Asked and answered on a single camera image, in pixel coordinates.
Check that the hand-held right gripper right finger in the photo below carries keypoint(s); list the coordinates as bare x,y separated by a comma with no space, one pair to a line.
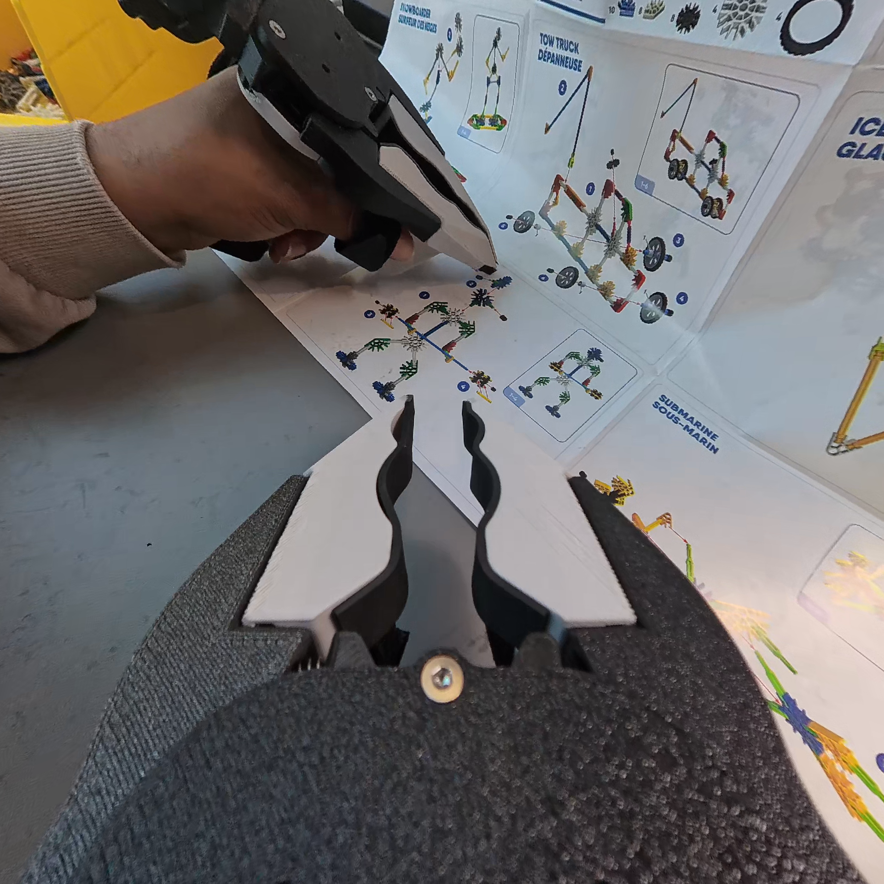
560,553

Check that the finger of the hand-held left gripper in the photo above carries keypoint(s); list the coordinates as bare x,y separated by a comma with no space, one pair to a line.
442,207

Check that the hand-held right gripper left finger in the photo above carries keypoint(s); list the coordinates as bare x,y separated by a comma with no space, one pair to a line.
325,553

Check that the yellow bin with toy pieces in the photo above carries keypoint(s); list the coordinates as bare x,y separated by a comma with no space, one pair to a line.
138,55

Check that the grey desk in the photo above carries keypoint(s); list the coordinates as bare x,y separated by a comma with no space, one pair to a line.
138,456

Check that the person's left hand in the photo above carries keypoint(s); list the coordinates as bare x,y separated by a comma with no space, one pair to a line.
207,173

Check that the pile of colourful toy pieces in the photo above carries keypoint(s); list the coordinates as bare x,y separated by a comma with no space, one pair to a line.
28,86

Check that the toy instruction poster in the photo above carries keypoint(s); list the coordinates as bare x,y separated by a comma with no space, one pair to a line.
774,276

